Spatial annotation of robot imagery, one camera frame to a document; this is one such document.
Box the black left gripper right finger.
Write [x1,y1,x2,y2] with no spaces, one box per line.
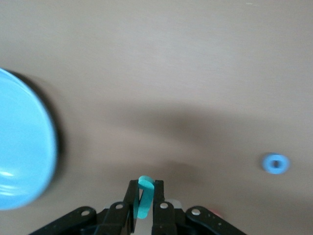
[151,180,177,235]

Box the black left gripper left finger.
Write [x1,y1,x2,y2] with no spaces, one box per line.
[97,180,139,235]

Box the teal hooked foam letter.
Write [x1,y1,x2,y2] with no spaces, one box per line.
[133,175,155,220]

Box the blue foam letter o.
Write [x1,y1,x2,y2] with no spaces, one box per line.
[260,152,291,175]

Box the blue plate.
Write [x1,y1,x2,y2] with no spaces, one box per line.
[0,67,59,211]

